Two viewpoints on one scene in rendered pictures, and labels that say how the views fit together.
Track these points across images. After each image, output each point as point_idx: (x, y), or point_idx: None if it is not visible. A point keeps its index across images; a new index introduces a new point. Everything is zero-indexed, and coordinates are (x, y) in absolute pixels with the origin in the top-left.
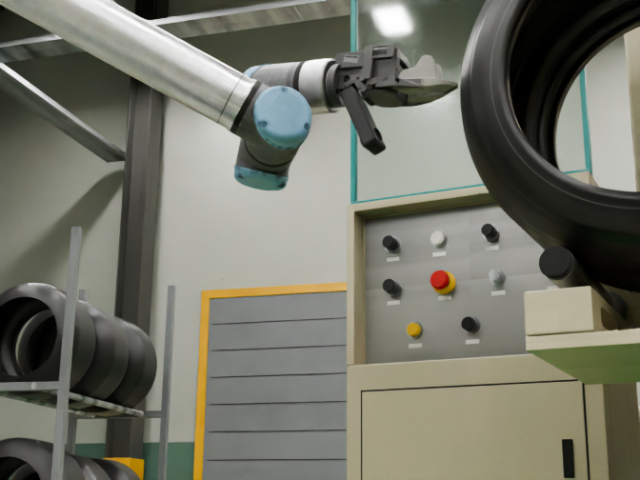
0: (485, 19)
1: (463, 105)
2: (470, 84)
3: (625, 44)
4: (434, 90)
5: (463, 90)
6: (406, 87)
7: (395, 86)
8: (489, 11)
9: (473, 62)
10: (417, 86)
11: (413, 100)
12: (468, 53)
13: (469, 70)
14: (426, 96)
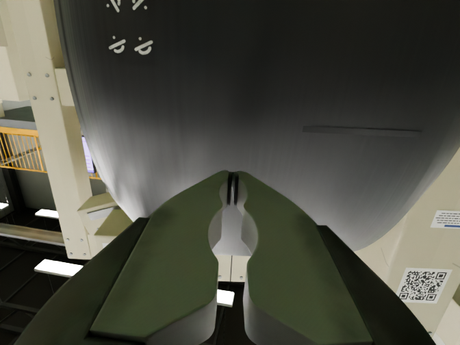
0: (99, 174)
1: (80, 12)
2: (69, 55)
3: (410, 212)
4: (194, 186)
5: (85, 59)
6: (107, 265)
7: (51, 317)
8: (103, 181)
9: (74, 101)
10: (134, 223)
11: (315, 302)
12: (103, 146)
13: (81, 94)
14: (258, 228)
